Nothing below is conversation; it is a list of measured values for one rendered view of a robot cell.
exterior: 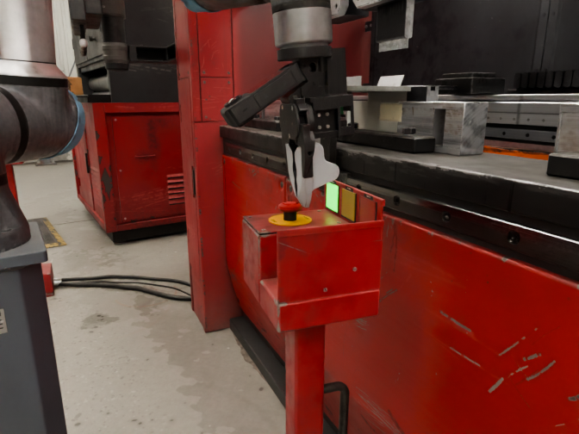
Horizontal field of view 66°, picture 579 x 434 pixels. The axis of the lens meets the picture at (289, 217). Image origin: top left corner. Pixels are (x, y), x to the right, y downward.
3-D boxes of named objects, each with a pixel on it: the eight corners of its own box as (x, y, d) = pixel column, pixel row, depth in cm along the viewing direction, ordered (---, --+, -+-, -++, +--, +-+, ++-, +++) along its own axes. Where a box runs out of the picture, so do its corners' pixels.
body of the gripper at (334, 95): (356, 139, 59) (351, 43, 56) (295, 147, 57) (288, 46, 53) (332, 134, 66) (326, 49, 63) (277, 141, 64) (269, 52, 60)
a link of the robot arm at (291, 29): (283, 8, 52) (264, 19, 59) (286, 49, 53) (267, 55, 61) (341, 6, 54) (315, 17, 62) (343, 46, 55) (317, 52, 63)
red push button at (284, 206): (275, 221, 75) (275, 201, 74) (296, 219, 77) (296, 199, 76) (282, 227, 72) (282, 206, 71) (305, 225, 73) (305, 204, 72)
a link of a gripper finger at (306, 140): (318, 178, 58) (313, 109, 56) (307, 180, 58) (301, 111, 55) (304, 173, 62) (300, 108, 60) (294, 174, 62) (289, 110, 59)
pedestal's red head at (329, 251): (243, 280, 80) (240, 182, 75) (325, 269, 85) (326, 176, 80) (277, 334, 61) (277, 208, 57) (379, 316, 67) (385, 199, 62)
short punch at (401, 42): (375, 52, 102) (377, 7, 100) (382, 52, 103) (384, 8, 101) (403, 47, 94) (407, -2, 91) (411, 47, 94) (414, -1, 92)
